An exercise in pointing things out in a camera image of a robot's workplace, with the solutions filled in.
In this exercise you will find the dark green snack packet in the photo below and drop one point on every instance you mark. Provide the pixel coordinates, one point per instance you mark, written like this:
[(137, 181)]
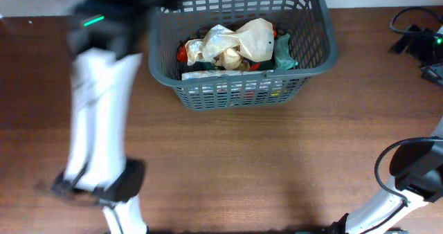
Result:
[(245, 65)]

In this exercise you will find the beige bag in basket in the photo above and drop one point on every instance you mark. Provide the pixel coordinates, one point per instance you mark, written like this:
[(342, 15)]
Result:
[(229, 60)]

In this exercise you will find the beige paper snack bag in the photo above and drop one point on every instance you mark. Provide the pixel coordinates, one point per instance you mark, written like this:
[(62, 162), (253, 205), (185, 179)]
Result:
[(255, 40)]

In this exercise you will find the grey plastic lattice basket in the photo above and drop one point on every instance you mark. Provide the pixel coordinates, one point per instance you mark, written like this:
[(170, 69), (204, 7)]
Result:
[(312, 45)]

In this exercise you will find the red spaghetti packet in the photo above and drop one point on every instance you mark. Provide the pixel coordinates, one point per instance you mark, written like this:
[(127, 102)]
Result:
[(181, 55)]

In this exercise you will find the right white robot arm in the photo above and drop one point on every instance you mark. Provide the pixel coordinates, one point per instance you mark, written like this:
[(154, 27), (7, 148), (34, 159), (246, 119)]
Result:
[(409, 171)]

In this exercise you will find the white Kleenex tissue pack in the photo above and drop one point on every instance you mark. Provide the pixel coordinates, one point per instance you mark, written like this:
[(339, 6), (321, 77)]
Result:
[(221, 87)]

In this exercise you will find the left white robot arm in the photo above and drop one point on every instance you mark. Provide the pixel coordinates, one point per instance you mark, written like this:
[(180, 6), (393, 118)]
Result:
[(104, 38)]

